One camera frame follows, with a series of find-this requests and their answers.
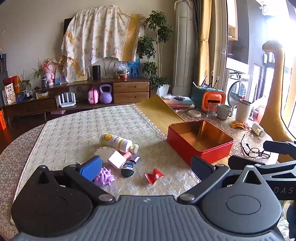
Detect pink toy suitcase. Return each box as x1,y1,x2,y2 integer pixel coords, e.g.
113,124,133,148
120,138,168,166
87,88,100,104

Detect orange tissue box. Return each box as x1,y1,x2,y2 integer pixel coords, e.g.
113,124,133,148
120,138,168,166
201,91,226,111

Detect orange red bag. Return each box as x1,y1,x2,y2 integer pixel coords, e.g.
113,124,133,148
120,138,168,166
3,75,21,93

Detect white tower air conditioner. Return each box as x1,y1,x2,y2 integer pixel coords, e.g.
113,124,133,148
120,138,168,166
173,0,197,94

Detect cream quilted table cover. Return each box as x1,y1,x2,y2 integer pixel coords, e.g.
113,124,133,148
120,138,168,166
14,104,201,209

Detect dark grey cabinet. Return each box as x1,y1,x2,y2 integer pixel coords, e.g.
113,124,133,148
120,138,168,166
0,53,8,98

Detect black television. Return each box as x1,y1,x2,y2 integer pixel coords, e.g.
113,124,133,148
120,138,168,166
63,17,74,40

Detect pink white small box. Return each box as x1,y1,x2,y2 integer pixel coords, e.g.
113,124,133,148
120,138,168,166
108,151,126,169

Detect clear drinking glass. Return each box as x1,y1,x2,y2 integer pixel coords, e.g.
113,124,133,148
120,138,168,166
206,102,218,118

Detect white jug with handle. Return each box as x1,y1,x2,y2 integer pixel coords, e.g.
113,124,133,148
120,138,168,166
231,99,252,122

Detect yellow white plastic bottle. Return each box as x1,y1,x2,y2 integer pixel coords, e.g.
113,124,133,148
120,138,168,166
100,133,133,153

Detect red tin box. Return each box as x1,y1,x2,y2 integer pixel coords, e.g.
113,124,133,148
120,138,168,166
167,120,234,167

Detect purple spiky toy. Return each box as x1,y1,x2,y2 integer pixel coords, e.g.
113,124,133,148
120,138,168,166
94,167,115,187

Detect purple kettlebell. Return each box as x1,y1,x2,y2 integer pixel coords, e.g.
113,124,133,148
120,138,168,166
99,84,113,104

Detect pale green mug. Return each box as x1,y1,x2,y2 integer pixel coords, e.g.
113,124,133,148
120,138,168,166
217,103,233,120

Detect orange tissue box holder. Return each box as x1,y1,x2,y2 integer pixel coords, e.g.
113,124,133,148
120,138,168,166
191,83,226,109

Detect small green potted plant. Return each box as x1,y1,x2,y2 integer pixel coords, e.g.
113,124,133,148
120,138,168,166
20,72,33,93

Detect stack of books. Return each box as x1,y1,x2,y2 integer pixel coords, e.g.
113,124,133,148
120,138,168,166
161,94,195,109

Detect wooden tv cabinet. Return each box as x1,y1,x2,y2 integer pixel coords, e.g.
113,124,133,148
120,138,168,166
2,77,152,121

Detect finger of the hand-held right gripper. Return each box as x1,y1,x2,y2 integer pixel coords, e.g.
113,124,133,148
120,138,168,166
263,140,296,160
228,155,267,172

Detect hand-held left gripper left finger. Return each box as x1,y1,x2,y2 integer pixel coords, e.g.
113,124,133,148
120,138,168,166
34,156,116,206

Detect tall potted plant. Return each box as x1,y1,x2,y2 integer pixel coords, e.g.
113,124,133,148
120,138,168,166
136,10,174,96

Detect pink doll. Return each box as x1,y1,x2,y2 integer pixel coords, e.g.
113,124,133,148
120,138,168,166
43,59,57,86

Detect floral bed sheet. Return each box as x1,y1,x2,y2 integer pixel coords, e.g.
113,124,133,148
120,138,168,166
61,6,147,82

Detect wooden wall cabinet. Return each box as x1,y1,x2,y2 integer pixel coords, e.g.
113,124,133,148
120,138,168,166
228,0,238,42

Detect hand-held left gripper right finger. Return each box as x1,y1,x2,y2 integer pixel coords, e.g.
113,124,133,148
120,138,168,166
177,156,264,205

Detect plastic bag of fruit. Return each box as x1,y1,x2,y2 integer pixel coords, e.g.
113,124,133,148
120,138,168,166
113,62,130,80

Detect white router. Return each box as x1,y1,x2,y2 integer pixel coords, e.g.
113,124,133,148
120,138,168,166
57,92,77,108

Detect yellow curtain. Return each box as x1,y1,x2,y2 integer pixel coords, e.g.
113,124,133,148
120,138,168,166
196,0,212,86

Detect printed snack box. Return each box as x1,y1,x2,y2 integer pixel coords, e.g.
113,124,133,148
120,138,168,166
4,83,16,105

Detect yellow wood-grain table mat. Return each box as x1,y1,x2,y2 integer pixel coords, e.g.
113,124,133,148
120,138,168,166
135,94,185,139

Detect yellow dinosaur toy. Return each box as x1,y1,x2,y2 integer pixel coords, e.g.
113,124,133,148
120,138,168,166
258,40,296,163

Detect washing machine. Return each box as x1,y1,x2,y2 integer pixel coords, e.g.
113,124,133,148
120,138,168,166
225,68,250,103

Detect orange snack packet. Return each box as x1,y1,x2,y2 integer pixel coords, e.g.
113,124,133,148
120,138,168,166
231,120,250,130

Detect black eyeglasses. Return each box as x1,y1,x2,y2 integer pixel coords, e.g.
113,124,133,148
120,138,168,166
240,134,271,159

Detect black white small bottle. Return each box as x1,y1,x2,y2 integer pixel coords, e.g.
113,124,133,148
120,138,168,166
120,161,136,178

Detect red wrapper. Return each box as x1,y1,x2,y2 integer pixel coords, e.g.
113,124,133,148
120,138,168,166
144,168,165,185

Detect small bottle yellow pills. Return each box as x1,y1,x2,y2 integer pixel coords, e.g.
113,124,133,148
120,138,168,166
251,122,266,138

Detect plant in glass vase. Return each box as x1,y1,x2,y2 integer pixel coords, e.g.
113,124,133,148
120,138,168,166
31,58,49,88

